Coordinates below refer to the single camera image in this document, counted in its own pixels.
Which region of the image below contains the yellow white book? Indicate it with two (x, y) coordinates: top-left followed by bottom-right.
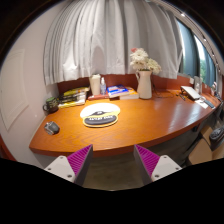
(58, 99), (87, 109)

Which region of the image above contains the dark mug green inside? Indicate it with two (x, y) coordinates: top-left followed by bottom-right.
(42, 96), (60, 115)

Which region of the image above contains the small clear spray bottle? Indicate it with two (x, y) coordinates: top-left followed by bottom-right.
(99, 77), (108, 96)

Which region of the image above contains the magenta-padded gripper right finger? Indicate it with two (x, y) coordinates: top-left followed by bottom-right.
(133, 144), (183, 186)

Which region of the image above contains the red book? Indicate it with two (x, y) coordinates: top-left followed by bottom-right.
(87, 94), (110, 101)

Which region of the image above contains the black cable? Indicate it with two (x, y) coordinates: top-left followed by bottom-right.
(152, 83), (176, 100)

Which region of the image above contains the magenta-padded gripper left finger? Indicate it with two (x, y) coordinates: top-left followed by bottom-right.
(44, 144), (94, 187)

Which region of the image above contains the wooden chair black cushion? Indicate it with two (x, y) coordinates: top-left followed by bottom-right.
(186, 124), (224, 166)

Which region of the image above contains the blue cover book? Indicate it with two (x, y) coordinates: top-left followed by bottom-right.
(106, 84), (130, 99)

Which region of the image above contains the grey black computer mouse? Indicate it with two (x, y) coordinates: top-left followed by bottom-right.
(44, 121), (61, 136)

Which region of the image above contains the cream tumbler cup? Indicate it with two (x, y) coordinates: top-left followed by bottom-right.
(88, 73), (102, 96)

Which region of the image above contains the white jug vase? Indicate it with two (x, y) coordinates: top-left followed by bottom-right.
(134, 69), (154, 100)

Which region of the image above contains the silver laptop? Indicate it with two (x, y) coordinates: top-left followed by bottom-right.
(180, 85), (202, 101)

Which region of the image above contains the white yellow black mouse pad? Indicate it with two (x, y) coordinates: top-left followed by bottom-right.
(79, 102), (121, 129)

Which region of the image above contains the white pleated curtain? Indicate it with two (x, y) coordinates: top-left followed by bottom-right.
(43, 0), (184, 86)

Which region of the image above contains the dark glass window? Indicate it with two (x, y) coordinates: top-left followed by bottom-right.
(176, 19), (224, 88)

